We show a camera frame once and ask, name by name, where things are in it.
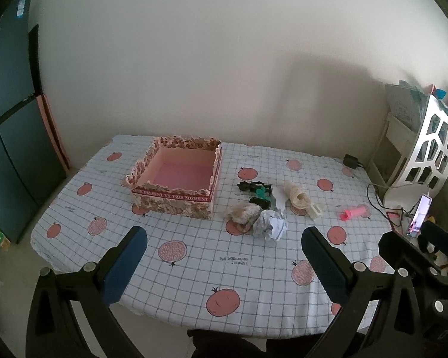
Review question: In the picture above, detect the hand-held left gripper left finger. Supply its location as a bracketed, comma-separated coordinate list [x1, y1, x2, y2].
[25, 226, 148, 358]

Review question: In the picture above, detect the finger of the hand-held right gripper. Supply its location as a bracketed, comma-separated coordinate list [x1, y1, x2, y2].
[378, 230, 430, 270]
[420, 221, 448, 266]

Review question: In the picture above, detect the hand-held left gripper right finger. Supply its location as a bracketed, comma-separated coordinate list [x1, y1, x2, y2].
[302, 227, 426, 358]

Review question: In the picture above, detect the pink candy-shaped tube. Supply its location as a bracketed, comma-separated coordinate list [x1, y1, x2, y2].
[340, 204, 370, 221]

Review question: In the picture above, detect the white paper ball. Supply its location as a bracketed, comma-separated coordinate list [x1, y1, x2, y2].
[252, 209, 289, 242]

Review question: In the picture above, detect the cream lace cloth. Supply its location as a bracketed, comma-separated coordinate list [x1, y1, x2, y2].
[283, 181, 313, 209]

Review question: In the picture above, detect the floral pink cardboard box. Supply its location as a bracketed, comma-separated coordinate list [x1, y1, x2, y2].
[121, 135, 223, 220]

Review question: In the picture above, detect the checkered cloth covered desktop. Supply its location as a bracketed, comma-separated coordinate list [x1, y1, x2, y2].
[30, 134, 396, 338]

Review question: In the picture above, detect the smartphone with lit screen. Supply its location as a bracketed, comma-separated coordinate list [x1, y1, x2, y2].
[406, 194, 432, 237]

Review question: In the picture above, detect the white paper card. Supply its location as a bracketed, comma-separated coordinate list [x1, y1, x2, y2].
[271, 190, 289, 212]

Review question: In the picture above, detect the black plastic toy figure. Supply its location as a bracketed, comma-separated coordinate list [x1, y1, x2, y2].
[237, 180, 273, 195]

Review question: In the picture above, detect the pale blue book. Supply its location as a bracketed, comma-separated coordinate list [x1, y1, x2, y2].
[384, 80, 431, 124]

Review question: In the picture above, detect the pink leaning board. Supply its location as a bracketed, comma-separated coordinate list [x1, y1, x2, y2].
[35, 94, 71, 174]

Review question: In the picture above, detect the dark refrigerator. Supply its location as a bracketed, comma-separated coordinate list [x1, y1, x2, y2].
[0, 0, 68, 244]

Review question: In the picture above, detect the black leaning panel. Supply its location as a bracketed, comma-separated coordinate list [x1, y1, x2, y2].
[27, 25, 42, 98]

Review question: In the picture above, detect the black cable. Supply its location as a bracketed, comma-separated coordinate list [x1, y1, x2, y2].
[366, 183, 412, 229]

